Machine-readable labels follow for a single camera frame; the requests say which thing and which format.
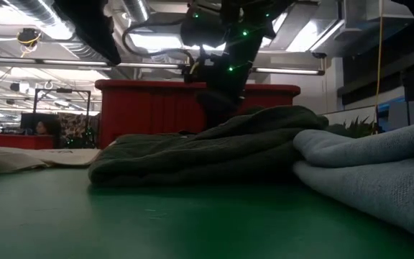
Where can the round silver ventilation duct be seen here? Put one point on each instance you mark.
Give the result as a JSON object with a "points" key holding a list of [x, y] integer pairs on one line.
{"points": [[41, 11], [137, 11]]}

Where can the white ceiling box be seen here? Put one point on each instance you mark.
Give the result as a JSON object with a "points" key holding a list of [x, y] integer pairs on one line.
{"points": [[390, 9]]}

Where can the large red plastic laundry bin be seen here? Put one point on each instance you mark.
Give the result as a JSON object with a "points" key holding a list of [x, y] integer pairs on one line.
{"points": [[149, 108]]}

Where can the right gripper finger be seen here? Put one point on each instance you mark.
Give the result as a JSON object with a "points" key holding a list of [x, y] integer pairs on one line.
{"points": [[234, 109], [212, 109]]}

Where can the person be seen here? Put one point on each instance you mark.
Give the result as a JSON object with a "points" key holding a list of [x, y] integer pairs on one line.
{"points": [[43, 128]]}

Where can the cream folded cloth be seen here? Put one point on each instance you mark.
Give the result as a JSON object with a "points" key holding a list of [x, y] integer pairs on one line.
{"points": [[49, 156]]}

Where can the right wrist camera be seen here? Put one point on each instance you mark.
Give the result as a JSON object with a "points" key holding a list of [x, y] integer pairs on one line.
{"points": [[203, 30]]}

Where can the long ceiling light bar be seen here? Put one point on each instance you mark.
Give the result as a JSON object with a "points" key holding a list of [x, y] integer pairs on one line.
{"points": [[85, 63]]}

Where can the small red bin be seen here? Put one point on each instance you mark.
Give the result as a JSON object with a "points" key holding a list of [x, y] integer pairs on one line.
{"points": [[20, 141]]}

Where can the black ceiling device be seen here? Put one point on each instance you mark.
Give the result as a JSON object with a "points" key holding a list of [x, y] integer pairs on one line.
{"points": [[28, 36]]}

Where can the dark green hooded sweatshirt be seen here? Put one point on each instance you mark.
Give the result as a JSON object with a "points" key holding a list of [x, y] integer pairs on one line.
{"points": [[192, 158]]}

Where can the grey flat board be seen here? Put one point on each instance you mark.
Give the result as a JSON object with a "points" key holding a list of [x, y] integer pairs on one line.
{"points": [[408, 111]]}

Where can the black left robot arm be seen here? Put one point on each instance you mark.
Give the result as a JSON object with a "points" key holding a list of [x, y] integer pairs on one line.
{"points": [[92, 28]]}

